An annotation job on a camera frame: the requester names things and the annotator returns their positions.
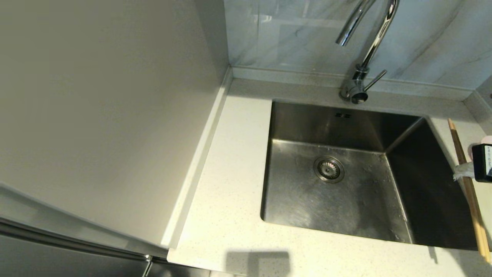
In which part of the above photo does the stainless steel sink basin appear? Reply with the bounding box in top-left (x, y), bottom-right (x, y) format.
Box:
top-left (260, 100), bottom-right (481, 251)

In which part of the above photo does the round metal drain strainer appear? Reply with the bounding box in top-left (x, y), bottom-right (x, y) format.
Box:
top-left (313, 155), bottom-right (345, 184)

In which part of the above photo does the chrome gooseneck faucet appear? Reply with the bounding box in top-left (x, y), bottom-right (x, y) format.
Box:
top-left (335, 0), bottom-right (400, 104)

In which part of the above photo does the grey tall cabinet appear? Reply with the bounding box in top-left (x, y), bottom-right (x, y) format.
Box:
top-left (0, 0), bottom-right (231, 277)

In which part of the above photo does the chrome cabinet rail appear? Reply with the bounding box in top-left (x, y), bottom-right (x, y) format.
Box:
top-left (0, 214), bottom-right (170, 266)

